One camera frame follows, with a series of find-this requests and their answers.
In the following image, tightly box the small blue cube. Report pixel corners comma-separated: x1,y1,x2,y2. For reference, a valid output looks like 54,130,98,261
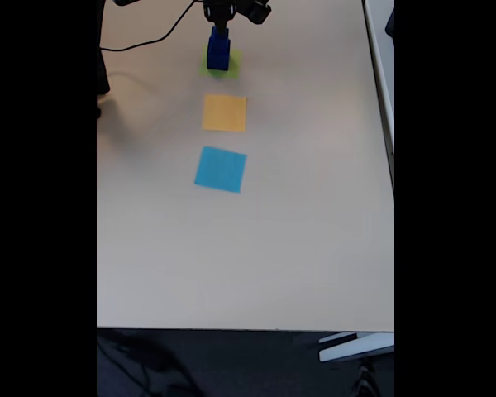
208,35,232,55

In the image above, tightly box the green paper square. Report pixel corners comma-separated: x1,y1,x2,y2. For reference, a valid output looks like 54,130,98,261
198,47,243,80

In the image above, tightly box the orange paper square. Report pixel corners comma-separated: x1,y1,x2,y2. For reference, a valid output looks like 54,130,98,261
202,93,248,134

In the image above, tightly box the light blue paper square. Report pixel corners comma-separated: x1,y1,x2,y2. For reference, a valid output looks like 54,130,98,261
193,145,248,194

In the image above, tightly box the large blue cube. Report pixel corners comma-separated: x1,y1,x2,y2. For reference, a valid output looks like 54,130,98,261
206,41,233,72

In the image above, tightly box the white side table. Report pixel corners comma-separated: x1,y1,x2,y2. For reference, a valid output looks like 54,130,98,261
361,0,395,195

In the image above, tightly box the white table leg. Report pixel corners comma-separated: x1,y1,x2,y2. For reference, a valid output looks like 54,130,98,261
317,332,395,364

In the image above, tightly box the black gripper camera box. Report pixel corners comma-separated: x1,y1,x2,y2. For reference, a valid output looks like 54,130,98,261
236,0,273,25

